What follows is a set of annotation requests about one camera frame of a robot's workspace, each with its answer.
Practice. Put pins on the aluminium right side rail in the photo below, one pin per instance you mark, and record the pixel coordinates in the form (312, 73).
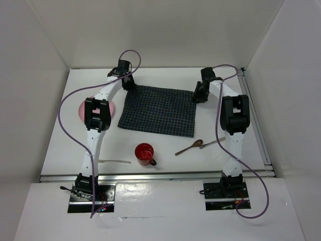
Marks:
(255, 122)

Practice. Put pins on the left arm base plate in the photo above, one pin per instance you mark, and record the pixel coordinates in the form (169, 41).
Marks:
(81, 202)

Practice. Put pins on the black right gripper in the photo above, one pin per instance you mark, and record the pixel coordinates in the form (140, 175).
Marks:
(201, 99)

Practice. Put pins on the dark checked cloth placemat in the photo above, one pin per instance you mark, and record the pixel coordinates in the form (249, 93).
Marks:
(159, 111)

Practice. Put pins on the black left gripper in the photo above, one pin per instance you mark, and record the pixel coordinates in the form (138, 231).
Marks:
(131, 86)

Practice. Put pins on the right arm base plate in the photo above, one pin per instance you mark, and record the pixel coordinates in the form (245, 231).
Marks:
(216, 199)

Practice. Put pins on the red enamel mug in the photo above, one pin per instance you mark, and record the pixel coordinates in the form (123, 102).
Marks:
(144, 153)

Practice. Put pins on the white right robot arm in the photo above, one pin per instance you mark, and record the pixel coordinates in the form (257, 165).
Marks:
(234, 119)

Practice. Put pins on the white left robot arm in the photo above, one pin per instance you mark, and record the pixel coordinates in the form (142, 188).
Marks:
(97, 119)

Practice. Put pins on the aluminium rail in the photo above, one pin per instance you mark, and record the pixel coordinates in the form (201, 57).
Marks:
(139, 177)
(255, 122)

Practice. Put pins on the brown wooden spoon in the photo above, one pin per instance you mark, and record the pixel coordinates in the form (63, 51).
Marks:
(197, 143)

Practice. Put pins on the aluminium front rail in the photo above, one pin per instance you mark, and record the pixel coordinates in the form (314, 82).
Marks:
(139, 177)

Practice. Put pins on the silver table knife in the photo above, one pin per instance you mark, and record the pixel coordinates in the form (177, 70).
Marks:
(211, 143)

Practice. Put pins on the silver metal fork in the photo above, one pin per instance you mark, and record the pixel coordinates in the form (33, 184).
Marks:
(114, 161)

